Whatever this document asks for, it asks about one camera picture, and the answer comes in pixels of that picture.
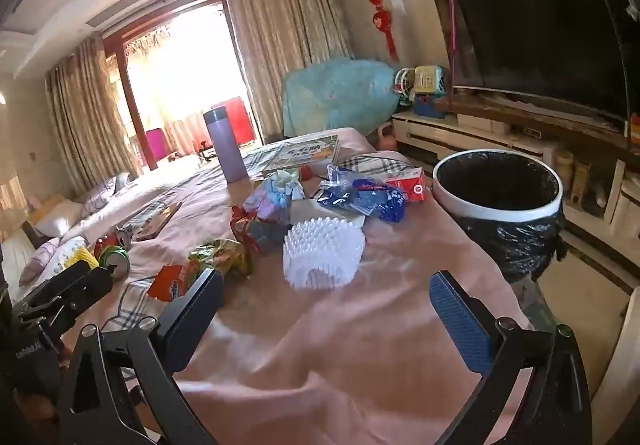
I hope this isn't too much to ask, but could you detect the yellow and turquoise toy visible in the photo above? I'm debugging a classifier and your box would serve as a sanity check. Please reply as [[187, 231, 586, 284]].
[[412, 65, 449, 94]]

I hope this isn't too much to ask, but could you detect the green and orange drink carton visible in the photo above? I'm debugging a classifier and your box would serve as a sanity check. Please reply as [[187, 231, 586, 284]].
[[384, 168, 427, 202]]

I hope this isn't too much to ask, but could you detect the pink jug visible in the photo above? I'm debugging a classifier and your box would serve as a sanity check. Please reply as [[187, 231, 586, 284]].
[[377, 122, 397, 152]]

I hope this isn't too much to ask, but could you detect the patterned pillow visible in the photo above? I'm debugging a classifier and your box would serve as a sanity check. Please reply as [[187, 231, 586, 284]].
[[80, 174, 132, 218], [20, 236, 89, 286]]

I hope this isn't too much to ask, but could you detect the yellow snack wrapper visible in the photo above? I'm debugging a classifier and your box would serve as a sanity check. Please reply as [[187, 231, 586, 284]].
[[65, 246, 99, 271]]

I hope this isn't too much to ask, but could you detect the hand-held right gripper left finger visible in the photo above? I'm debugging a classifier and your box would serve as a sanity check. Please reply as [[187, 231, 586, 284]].
[[59, 268, 226, 445]]

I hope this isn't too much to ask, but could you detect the pink thin stick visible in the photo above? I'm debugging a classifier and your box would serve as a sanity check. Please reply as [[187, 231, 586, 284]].
[[447, 0, 459, 96]]

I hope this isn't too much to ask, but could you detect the magenta box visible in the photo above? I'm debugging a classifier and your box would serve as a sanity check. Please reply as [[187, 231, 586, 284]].
[[145, 128, 171, 162]]

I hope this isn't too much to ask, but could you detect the green drink can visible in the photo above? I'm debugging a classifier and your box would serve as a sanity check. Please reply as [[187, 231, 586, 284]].
[[97, 245, 132, 279]]

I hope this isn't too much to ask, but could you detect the white wire basket toy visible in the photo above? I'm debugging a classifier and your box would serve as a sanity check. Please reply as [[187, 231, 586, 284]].
[[394, 68, 416, 99]]

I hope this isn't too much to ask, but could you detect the blue toy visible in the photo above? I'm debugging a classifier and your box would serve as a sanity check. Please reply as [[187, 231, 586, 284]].
[[411, 94, 447, 119]]

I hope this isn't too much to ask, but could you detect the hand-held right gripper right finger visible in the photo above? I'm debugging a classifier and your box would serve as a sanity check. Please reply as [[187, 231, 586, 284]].
[[429, 270, 593, 445]]

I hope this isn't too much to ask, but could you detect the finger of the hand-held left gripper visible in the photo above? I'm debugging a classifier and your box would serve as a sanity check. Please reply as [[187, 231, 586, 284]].
[[12, 260, 114, 341]]

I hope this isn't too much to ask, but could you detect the orange red snack packet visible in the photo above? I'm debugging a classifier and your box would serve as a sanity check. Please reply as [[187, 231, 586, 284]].
[[146, 264, 201, 302]]

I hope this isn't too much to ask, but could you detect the white foam fruit net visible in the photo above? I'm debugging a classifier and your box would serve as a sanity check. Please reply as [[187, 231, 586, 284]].
[[283, 219, 367, 289]]

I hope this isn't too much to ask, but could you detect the beige patterned curtain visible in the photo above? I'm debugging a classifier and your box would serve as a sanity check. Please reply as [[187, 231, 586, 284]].
[[223, 0, 354, 138], [45, 38, 147, 196]]

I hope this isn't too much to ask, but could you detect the dark blue snack packet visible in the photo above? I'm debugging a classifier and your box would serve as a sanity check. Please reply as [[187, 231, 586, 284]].
[[317, 178, 407, 222]]

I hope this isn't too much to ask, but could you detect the black flat television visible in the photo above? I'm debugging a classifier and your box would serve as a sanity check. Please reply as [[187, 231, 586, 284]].
[[429, 0, 632, 123]]

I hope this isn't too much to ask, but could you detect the purple thermos bottle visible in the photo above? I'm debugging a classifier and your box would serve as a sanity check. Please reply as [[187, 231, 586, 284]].
[[202, 106, 249, 183]]

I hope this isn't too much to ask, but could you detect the crumpled pastel wrapper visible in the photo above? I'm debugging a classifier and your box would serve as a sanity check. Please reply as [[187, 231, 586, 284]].
[[243, 170, 306, 226]]

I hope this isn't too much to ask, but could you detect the light blue clear wrapper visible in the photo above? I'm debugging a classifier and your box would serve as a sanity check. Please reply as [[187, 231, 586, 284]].
[[327, 164, 364, 191]]

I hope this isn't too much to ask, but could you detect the red cabinet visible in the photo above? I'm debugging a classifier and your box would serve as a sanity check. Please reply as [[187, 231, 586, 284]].
[[212, 96, 254, 147]]

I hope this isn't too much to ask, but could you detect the brown framed board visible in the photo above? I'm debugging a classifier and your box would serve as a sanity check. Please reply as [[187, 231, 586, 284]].
[[131, 202, 183, 242]]

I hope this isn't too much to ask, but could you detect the red drink can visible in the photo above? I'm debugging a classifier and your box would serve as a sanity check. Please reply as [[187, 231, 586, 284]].
[[94, 226, 134, 252]]

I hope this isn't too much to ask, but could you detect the light blue covered bundle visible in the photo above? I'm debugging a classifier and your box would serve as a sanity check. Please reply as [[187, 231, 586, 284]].
[[281, 58, 403, 138]]

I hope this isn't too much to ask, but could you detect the green and yellow snack bag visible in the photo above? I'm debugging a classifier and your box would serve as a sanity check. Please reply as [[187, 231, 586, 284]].
[[187, 237, 253, 276]]

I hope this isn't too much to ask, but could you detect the white and wooden television cabinet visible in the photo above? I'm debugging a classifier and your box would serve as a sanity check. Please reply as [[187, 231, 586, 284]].
[[392, 92, 640, 286]]

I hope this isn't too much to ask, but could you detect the white bin with black bag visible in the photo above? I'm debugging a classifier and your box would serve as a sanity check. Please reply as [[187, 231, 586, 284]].
[[431, 148, 568, 283]]

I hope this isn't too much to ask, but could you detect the white pillow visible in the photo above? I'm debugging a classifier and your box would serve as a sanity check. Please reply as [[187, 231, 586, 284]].
[[35, 199, 83, 239]]

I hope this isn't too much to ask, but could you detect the stack of picture books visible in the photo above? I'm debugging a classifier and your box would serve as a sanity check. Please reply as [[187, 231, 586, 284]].
[[261, 134, 342, 174]]

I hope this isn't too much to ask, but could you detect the red foil wrapper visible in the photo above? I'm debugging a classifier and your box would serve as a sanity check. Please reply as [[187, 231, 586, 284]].
[[230, 205, 296, 256]]

